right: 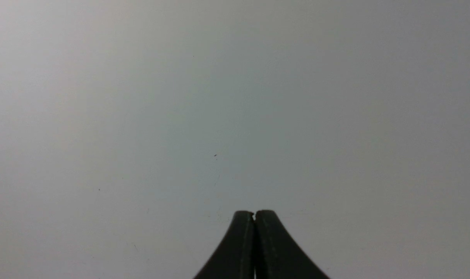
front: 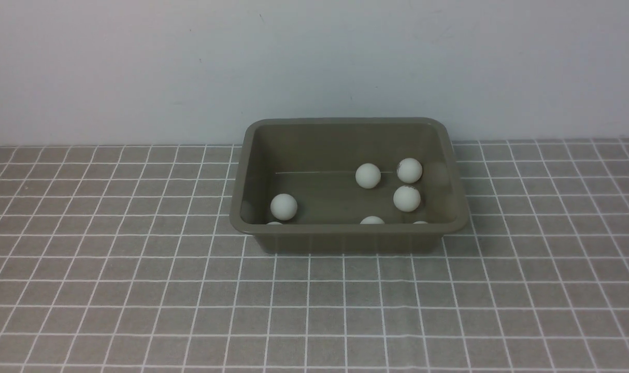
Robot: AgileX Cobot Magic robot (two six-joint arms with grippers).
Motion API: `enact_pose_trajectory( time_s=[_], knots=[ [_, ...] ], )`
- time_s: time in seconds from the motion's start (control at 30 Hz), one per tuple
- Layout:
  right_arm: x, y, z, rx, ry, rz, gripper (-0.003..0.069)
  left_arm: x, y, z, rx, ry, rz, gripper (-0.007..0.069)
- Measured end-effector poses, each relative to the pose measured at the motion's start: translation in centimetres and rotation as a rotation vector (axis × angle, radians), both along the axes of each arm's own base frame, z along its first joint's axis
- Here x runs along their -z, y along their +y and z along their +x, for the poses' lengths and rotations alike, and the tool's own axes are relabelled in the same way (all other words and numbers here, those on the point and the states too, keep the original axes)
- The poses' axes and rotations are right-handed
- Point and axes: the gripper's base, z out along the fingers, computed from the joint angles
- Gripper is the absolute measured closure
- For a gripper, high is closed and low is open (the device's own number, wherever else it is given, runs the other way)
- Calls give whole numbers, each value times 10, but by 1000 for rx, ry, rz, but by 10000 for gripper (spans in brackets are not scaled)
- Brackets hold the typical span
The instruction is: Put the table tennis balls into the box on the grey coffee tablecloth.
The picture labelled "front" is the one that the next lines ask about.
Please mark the white ball with logo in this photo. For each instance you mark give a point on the white ball with logo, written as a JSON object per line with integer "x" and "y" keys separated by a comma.
{"x": 406, "y": 198}

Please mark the olive plastic bin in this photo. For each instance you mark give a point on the olive plastic bin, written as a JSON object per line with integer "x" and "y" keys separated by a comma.
{"x": 315, "y": 160}

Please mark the grey checked tablecloth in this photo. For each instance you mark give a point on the grey checked tablecloth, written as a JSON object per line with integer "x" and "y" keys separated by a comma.
{"x": 122, "y": 259}

